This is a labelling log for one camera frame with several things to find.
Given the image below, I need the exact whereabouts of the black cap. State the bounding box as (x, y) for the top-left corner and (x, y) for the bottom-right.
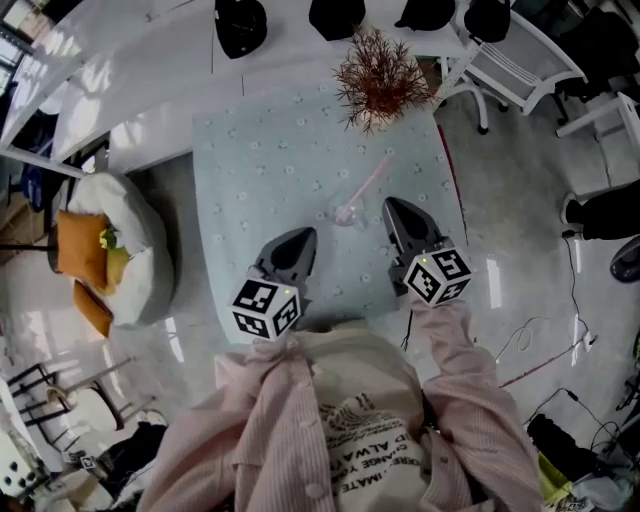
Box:
(394, 0), (457, 33)
(214, 0), (268, 61)
(463, 0), (512, 44)
(308, 0), (367, 43)

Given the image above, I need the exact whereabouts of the person's torso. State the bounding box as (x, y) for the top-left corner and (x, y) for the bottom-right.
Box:
(292, 319), (444, 512)

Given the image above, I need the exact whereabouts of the large orange cushion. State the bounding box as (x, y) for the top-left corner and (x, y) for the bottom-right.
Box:
(54, 209), (112, 294)

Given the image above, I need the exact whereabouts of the yellow cushion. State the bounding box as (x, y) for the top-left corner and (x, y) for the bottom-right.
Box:
(101, 244), (132, 297)

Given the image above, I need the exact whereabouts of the clear glass cup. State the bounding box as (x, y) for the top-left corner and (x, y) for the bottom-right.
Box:
(326, 193), (372, 232)

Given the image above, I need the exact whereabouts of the person's left forearm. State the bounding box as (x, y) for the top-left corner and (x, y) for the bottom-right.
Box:
(137, 332), (321, 512)

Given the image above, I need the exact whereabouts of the black bag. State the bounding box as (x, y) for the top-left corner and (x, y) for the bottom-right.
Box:
(526, 413), (599, 469)

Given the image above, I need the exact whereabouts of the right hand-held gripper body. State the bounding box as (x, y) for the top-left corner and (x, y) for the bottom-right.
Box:
(381, 196), (473, 308)

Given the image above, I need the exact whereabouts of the small orange cushion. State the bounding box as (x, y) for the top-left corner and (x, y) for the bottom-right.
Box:
(72, 279), (115, 340)

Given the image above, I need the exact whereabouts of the black floor cable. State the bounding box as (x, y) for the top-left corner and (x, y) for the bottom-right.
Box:
(561, 228), (600, 347)

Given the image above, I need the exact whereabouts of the black metal frame chair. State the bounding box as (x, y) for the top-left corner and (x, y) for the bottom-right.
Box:
(0, 355), (134, 449)

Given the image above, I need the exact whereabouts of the person's right forearm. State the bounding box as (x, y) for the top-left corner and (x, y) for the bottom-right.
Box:
(407, 297), (502, 399)

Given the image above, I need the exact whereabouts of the white mesh chair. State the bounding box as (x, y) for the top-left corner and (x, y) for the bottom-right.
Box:
(438, 8), (589, 135)

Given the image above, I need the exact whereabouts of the light blue floral tablecloth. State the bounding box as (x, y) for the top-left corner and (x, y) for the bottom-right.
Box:
(192, 83), (469, 329)

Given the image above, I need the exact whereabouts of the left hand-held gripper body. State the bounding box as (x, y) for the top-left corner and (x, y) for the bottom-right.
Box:
(231, 227), (319, 344)

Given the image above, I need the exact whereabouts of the black floor fan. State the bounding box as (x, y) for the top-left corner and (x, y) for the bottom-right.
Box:
(609, 236), (640, 285)

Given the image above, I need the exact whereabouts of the dried red-brown plant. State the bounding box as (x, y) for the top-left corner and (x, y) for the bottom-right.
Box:
(331, 24), (440, 135)

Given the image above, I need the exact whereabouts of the white floor cable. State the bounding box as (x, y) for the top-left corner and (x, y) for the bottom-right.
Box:
(493, 315), (599, 364)

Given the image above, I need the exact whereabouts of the red floor cable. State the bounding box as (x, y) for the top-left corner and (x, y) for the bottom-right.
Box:
(499, 339), (586, 390)

